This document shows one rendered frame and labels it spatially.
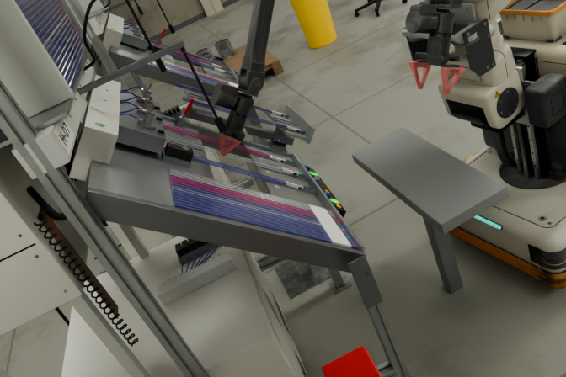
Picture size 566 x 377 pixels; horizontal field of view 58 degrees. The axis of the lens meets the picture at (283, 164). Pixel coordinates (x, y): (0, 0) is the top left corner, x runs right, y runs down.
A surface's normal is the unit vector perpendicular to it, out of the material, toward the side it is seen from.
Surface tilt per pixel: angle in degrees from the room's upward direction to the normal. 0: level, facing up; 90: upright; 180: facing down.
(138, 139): 90
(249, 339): 0
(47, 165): 90
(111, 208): 90
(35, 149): 90
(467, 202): 0
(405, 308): 0
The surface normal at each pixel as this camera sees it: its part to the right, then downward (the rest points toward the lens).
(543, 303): -0.36, -0.80
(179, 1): 0.33, 0.37
